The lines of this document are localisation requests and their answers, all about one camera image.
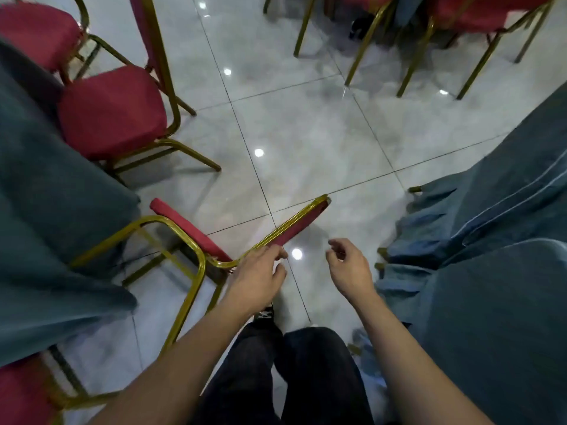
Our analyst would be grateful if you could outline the blue round table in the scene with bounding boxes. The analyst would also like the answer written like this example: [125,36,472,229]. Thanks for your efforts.
[0,37,142,368]

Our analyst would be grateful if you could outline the person's right forearm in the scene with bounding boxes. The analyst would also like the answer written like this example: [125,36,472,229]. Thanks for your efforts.
[354,289,495,425]

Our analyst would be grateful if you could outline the person's left hand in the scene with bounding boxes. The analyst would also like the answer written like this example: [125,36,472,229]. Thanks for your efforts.
[221,245,289,319]

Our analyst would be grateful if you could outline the person's left forearm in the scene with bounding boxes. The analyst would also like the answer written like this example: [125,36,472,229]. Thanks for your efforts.
[88,300,266,425]

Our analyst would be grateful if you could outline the person's right hand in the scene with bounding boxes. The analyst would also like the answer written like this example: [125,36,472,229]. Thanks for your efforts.
[326,237,381,304]

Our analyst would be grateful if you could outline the black trousers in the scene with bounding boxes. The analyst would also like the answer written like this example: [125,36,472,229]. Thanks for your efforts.
[190,321,375,425]

